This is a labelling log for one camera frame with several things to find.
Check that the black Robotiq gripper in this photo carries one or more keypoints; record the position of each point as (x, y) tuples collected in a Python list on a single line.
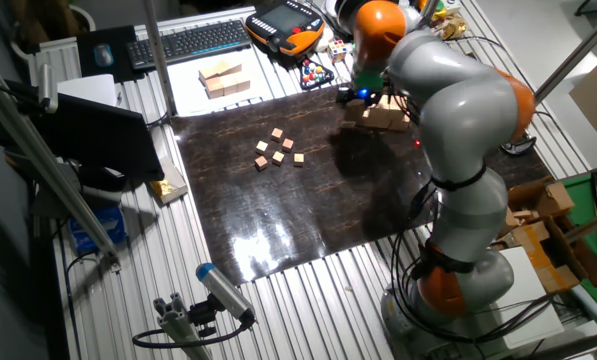
[(358, 96)]

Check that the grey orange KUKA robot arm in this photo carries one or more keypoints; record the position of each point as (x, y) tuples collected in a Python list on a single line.
[(468, 110)]

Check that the wooden blocks on paper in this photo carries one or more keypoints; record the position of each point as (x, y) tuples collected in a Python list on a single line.
[(188, 95)]

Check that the black triangle rack coloured balls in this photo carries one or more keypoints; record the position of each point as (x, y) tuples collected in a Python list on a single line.
[(315, 75)]

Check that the Rubik's cube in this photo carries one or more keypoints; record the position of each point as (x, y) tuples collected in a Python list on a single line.
[(337, 50)]

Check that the small module red light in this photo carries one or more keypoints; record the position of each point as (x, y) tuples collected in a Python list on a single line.
[(417, 143)]

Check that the white egg-shaped object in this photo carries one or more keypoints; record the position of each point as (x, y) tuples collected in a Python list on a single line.
[(324, 44)]

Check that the small wooden cube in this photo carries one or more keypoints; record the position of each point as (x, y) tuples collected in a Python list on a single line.
[(298, 159), (262, 147), (277, 134), (261, 162), (278, 158), (288, 145)]

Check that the black filament spool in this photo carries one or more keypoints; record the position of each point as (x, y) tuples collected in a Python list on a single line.
[(345, 15)]

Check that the black plug blue light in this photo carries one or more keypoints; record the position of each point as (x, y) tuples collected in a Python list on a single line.
[(418, 197)]

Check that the orange black teach pendant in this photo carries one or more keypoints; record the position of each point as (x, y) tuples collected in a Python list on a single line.
[(283, 20)]

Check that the pale wooden block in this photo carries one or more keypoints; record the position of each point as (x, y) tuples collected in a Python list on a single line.
[(243, 82), (229, 67), (207, 74), (214, 89), (229, 85)]

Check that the gold shiny objects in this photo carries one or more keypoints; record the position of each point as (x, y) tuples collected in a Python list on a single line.
[(453, 27)]

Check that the dark marbled table mat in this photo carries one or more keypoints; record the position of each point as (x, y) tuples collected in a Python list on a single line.
[(278, 210)]

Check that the black computer keyboard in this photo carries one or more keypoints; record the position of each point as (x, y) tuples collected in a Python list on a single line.
[(188, 42)]

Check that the small box gold foil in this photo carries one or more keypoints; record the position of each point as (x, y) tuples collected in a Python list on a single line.
[(170, 187)]

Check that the small cardboard box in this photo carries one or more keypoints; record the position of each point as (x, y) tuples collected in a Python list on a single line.
[(555, 197)]

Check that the brown cardboard box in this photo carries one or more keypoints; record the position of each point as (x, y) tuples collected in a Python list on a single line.
[(548, 250)]

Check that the green mini pool table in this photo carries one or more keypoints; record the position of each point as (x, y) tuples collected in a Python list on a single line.
[(585, 205)]

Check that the grey computer mouse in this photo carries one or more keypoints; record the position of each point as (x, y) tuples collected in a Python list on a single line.
[(103, 55)]

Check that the black monitor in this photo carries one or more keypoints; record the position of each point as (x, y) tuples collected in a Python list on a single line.
[(98, 135)]

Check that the white board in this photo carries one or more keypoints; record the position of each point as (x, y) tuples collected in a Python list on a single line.
[(528, 310)]

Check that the white flat box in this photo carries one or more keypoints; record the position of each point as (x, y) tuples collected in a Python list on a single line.
[(90, 87)]

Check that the black mouse pad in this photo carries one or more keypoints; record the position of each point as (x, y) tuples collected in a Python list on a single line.
[(85, 70)]

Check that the blue tissue pack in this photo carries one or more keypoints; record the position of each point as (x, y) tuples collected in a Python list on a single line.
[(100, 230)]

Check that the short aluminium profile piece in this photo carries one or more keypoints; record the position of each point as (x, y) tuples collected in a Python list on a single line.
[(178, 330)]

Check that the long aluminium profile bar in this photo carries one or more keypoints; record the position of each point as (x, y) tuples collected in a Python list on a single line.
[(43, 165)]

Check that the white rimmed plant pot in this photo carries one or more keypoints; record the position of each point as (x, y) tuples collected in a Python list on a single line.
[(43, 27)]

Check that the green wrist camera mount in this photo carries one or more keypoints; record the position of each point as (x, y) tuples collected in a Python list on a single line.
[(367, 81)]

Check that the silver aluminium post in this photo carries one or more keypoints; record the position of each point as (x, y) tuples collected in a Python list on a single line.
[(158, 55), (429, 10)]

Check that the grey camera blue tip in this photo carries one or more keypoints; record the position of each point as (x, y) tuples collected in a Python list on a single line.
[(223, 290)]

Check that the slanted silver frame bar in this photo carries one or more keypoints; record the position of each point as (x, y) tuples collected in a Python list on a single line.
[(578, 50), (590, 225)]

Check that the black camera clamp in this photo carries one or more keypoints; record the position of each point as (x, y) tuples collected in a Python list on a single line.
[(203, 315)]

